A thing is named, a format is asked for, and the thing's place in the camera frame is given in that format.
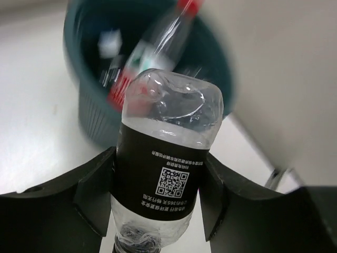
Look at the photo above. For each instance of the red label plastic bottle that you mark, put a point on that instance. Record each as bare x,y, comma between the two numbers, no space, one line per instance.
160,47

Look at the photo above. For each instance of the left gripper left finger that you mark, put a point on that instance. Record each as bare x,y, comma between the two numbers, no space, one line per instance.
67,214

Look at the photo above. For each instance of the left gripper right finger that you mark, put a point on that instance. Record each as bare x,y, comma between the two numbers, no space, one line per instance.
240,215

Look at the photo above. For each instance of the clear unlabelled plastic bottle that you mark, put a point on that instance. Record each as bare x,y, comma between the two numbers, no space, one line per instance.
109,44

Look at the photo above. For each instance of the black label plastic bottle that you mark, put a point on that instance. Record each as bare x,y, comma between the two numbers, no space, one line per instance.
169,123

